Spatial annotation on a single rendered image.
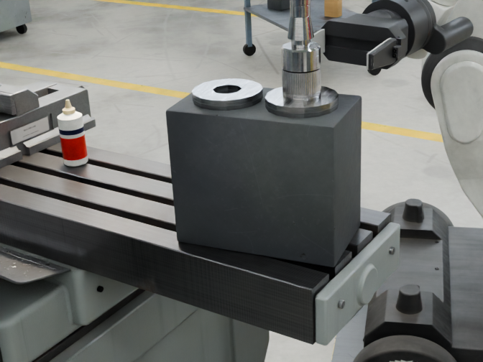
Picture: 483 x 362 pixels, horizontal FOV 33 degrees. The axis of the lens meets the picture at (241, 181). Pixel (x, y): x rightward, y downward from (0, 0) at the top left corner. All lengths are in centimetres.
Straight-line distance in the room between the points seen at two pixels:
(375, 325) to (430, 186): 199
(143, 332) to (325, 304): 51
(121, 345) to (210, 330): 28
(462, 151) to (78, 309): 69
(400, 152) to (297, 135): 279
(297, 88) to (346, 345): 88
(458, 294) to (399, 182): 186
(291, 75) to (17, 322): 53
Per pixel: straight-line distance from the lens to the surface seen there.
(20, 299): 125
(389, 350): 143
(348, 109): 101
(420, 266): 167
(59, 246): 125
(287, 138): 98
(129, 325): 140
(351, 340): 179
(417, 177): 351
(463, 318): 157
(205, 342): 163
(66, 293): 127
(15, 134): 145
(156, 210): 120
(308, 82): 99
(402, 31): 113
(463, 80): 141
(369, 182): 345
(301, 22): 98
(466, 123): 144
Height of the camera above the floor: 143
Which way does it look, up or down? 24 degrees down
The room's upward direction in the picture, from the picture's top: 3 degrees counter-clockwise
